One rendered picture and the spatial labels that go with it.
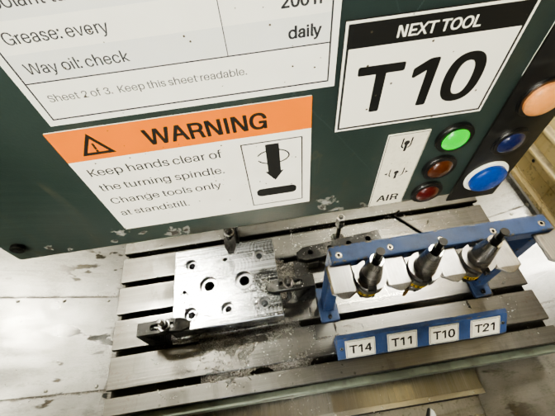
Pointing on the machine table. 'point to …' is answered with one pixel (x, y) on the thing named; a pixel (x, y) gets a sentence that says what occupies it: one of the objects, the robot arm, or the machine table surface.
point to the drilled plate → (249, 310)
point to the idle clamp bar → (312, 254)
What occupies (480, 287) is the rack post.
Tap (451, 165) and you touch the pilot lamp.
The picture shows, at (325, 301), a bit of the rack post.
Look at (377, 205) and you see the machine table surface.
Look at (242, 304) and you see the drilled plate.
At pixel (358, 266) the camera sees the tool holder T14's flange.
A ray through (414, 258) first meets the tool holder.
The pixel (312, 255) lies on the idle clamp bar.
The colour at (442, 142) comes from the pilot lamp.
